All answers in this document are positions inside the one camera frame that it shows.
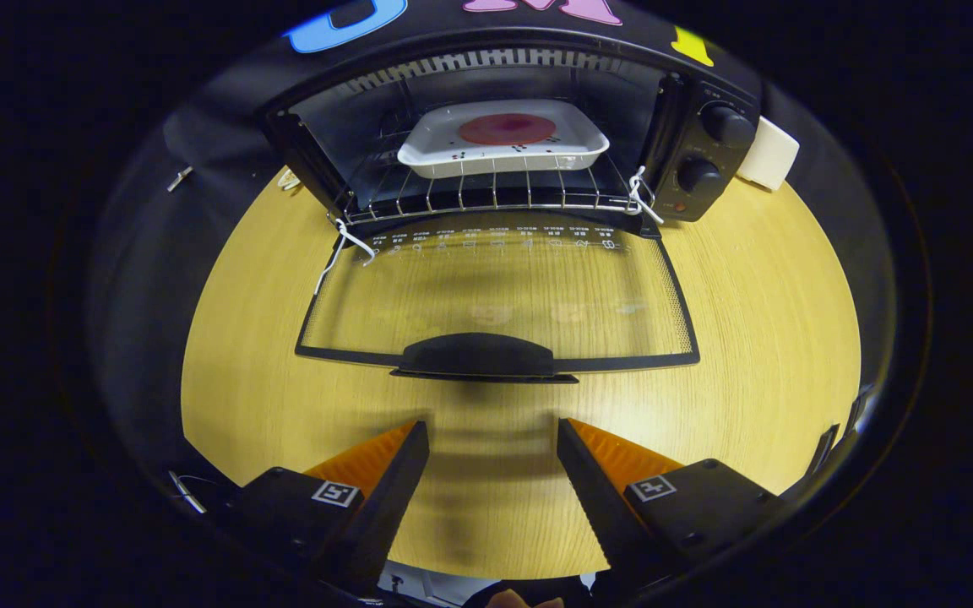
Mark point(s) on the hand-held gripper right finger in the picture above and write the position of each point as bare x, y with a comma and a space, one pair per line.
596, 498

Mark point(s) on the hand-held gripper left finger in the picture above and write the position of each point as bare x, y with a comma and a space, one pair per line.
385, 498

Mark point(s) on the black toaster oven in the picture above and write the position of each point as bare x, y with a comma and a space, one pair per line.
706, 181

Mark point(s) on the white square plate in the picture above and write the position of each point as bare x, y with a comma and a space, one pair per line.
436, 148

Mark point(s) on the pink ham slice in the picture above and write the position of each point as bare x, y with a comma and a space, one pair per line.
508, 129

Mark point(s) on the white bread toaster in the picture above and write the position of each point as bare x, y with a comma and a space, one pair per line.
769, 156

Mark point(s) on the silver edged flat device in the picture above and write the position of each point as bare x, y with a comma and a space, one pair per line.
187, 492

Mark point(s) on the dark upright panel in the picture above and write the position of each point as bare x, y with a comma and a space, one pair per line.
824, 447

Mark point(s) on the silver cloth clip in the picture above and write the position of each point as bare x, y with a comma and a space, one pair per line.
180, 178

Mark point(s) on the black backdrop cloth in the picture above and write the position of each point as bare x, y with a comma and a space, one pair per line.
216, 110

